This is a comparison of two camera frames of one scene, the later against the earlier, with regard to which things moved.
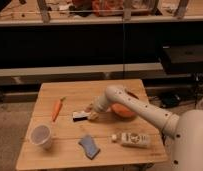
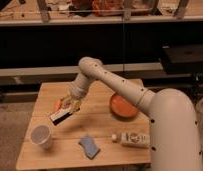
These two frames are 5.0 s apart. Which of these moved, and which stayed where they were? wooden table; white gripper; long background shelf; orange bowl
Moved: white gripper
Stayed: long background shelf; wooden table; orange bowl
